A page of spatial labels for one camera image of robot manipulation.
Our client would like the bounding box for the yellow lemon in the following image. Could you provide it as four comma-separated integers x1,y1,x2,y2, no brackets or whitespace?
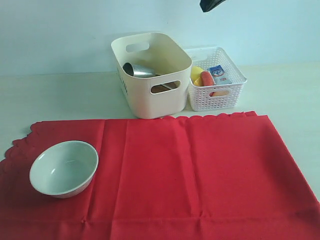
190,66,204,82

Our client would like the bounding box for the blue white milk carton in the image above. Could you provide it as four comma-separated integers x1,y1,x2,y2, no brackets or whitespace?
207,65,232,85

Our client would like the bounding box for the small red strawberry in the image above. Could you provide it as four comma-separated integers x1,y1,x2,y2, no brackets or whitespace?
200,71,215,87

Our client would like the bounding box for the orange cheese wedge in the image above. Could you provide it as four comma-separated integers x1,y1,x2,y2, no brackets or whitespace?
193,77,203,87

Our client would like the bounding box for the brown egg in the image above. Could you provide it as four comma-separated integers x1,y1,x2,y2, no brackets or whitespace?
212,90,229,97

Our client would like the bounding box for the stainless steel cup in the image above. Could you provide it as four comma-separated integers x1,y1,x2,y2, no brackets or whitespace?
122,62,159,78

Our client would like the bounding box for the brown round plate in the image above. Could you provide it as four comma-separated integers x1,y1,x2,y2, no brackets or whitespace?
150,84,174,94

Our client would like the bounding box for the white lattice plastic basket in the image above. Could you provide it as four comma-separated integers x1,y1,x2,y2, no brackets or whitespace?
185,46,247,112

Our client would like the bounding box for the cream plastic bin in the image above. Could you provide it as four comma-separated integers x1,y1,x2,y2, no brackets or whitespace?
111,32,192,119

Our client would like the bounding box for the red cloth placemat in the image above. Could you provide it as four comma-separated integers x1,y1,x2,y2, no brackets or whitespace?
0,111,320,240

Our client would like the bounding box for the grey ceramic bowl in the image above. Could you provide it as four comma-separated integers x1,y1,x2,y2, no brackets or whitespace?
29,140,99,199

